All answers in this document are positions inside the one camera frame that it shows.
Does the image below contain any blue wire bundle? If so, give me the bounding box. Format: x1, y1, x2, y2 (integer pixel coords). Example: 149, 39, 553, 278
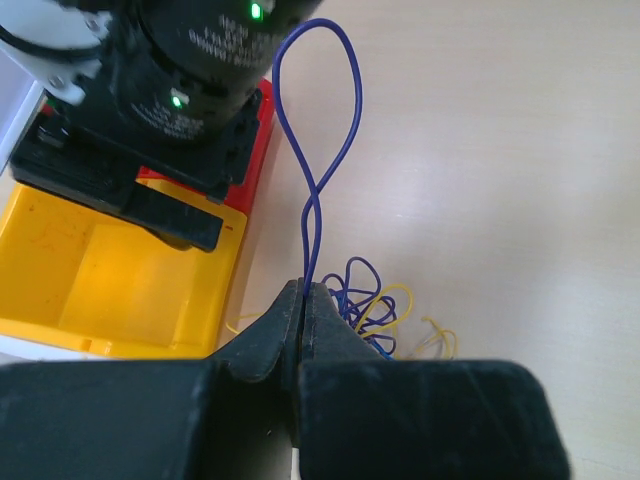
272, 18, 401, 361

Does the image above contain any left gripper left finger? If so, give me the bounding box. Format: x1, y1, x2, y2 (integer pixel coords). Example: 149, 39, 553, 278
1, 280, 303, 479

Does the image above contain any yellow plastic bin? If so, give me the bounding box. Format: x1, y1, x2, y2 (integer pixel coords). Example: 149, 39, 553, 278
1, 179, 248, 359

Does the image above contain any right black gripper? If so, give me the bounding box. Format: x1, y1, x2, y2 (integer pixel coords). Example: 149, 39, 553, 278
9, 0, 321, 254

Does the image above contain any white plastic bin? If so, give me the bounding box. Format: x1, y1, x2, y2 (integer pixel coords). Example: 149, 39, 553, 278
0, 53, 43, 172

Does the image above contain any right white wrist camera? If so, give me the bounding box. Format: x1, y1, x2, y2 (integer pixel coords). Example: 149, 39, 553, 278
1, 1, 116, 105

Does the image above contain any red plastic bin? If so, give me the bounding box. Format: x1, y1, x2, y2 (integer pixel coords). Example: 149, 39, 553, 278
137, 78, 274, 217

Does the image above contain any yellow wire bundle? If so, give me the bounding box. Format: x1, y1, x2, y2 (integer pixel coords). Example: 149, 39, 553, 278
224, 283, 459, 361

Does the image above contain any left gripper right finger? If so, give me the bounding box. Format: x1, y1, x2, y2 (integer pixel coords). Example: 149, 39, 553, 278
298, 284, 570, 479

